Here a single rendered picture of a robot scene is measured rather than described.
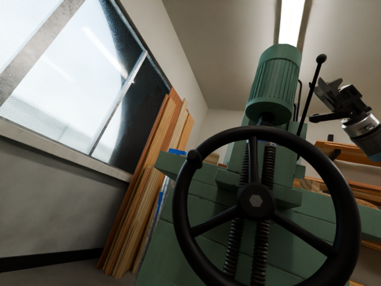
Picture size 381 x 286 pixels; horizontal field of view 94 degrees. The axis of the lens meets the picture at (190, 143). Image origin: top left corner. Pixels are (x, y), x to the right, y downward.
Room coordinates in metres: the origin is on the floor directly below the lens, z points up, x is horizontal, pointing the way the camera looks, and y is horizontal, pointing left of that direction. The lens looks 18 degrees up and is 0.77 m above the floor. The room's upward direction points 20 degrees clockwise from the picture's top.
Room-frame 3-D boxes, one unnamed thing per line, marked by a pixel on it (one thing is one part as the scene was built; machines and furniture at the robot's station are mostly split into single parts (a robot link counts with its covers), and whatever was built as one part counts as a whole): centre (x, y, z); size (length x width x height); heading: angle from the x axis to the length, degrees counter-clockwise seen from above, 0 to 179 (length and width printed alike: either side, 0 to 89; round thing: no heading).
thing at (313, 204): (0.52, -0.22, 0.87); 0.61 x 0.30 x 0.06; 70
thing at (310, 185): (0.45, -0.33, 0.92); 0.03 x 0.03 x 0.03; 23
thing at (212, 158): (0.54, -0.08, 0.92); 0.04 x 0.03 x 0.04; 77
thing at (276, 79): (0.62, -0.25, 1.35); 0.18 x 0.18 x 0.31
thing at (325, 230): (0.57, -0.23, 0.82); 0.40 x 0.21 x 0.04; 70
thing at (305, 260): (0.74, -0.30, 0.76); 0.57 x 0.45 x 0.09; 160
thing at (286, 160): (0.44, -0.19, 0.91); 0.15 x 0.14 x 0.09; 70
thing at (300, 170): (0.74, -0.46, 1.02); 0.09 x 0.07 x 0.12; 70
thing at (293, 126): (0.77, -0.47, 1.22); 0.09 x 0.08 x 0.15; 160
